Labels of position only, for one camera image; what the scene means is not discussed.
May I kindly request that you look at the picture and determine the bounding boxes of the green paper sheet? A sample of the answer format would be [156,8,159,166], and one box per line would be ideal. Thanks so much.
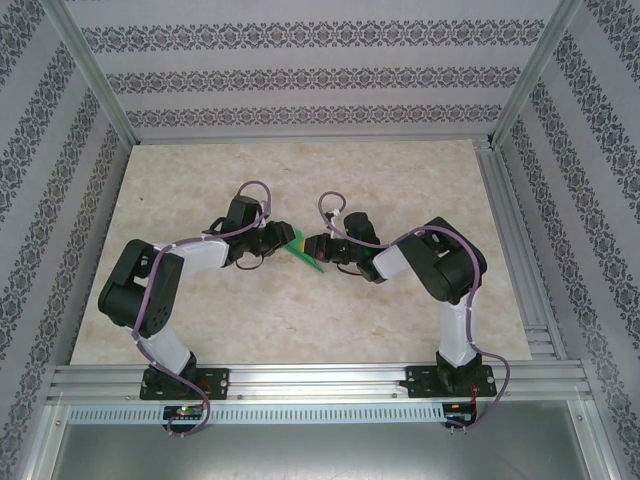
[285,228,327,275]

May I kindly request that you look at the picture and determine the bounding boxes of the small controller circuit board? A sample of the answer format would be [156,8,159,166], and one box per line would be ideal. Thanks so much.
[163,405,207,421]
[443,402,479,421]

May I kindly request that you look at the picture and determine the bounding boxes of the grey metal tray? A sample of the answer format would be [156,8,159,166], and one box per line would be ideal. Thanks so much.
[29,399,616,480]

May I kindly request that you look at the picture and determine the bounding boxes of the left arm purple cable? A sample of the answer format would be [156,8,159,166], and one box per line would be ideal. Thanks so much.
[130,179,275,439]

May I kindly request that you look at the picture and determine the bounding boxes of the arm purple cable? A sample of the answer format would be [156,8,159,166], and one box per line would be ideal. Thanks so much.
[318,191,512,436]
[130,179,275,439]

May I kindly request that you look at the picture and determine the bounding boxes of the long aluminium mounting rail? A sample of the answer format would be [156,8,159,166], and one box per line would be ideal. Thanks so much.
[47,363,594,401]

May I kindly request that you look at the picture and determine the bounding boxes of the aluminium side rail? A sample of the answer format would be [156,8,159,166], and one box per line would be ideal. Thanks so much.
[472,139,569,361]

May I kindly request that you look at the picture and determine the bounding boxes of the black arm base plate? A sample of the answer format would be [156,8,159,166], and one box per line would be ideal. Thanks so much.
[405,364,499,400]
[139,367,231,401]

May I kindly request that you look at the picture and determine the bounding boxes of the slotted grey cable duct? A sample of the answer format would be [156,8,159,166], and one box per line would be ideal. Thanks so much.
[67,403,446,425]

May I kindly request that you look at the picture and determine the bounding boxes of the aluminium frame post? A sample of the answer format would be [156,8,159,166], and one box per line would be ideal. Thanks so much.
[487,0,586,149]
[47,0,139,146]

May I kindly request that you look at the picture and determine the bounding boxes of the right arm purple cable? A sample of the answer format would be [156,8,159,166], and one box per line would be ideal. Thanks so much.
[318,191,512,436]

